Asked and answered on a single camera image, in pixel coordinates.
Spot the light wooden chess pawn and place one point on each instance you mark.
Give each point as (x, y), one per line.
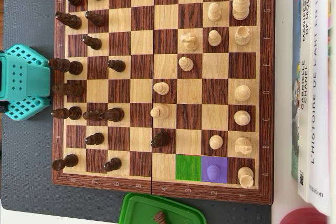
(214, 11)
(216, 142)
(161, 88)
(212, 172)
(186, 64)
(214, 37)

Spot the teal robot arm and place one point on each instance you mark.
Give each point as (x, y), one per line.
(23, 82)

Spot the light wooden chess knight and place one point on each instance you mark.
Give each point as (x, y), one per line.
(243, 145)
(189, 41)

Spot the wooden chess board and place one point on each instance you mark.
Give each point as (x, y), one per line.
(141, 40)

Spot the light wooden chess queen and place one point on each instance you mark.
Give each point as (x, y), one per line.
(242, 93)

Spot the light wooden chess rook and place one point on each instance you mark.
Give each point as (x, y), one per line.
(245, 177)
(242, 35)

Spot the dark wooden chess queen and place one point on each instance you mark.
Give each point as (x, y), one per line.
(67, 89)

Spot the dark wooden chess king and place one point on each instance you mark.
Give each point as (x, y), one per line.
(65, 66)

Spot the light wooden chess king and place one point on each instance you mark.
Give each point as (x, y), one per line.
(240, 6)

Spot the green plastic lid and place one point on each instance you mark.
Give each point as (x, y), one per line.
(141, 208)

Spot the blue illustrated book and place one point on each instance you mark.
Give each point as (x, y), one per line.
(295, 90)

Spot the white Manifeste de mode book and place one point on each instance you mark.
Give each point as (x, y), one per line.
(304, 142)

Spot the white art history book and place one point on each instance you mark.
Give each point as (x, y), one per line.
(319, 103)

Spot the red round object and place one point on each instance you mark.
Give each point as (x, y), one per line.
(304, 217)

